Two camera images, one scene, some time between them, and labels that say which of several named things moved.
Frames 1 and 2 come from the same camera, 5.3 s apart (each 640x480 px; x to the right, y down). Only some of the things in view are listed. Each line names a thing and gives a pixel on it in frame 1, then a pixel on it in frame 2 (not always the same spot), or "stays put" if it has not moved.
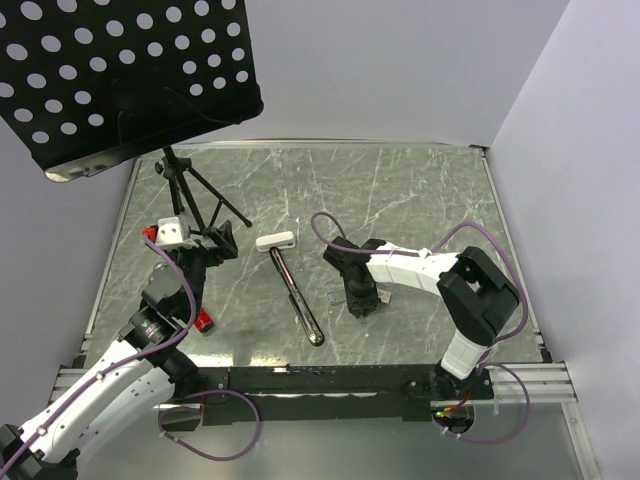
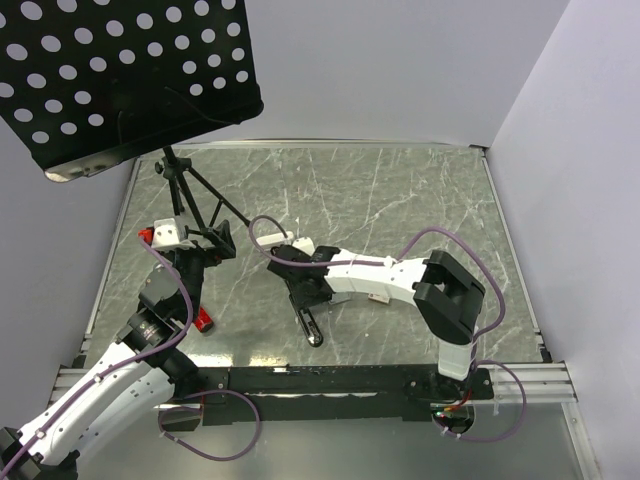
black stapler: (310, 325) stays put
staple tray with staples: (336, 296) stays put
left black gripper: (225, 245) stays put
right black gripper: (356, 303) to (303, 300)
